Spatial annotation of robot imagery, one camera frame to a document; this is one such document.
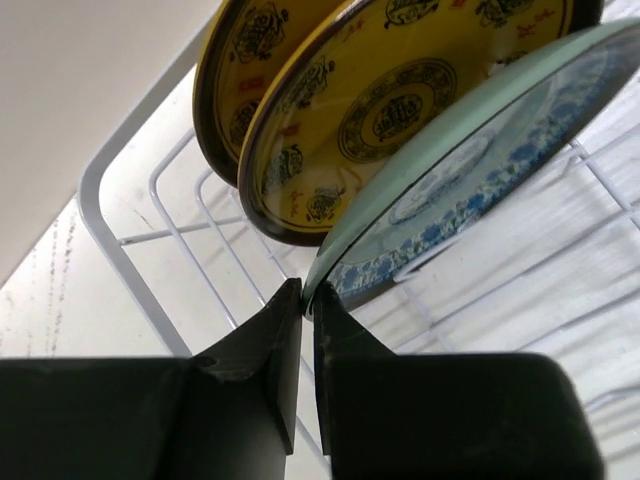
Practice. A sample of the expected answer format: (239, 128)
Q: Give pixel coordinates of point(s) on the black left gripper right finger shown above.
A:
(384, 415)

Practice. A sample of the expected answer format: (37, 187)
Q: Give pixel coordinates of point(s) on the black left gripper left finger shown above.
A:
(228, 412)

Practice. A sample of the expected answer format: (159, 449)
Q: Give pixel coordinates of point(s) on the yellow patterned plate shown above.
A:
(225, 100)
(426, 56)

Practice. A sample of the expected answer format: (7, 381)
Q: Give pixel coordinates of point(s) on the blue patterned green plate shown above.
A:
(469, 159)

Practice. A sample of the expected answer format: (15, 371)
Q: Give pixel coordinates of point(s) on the white wire dish rack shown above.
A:
(554, 269)

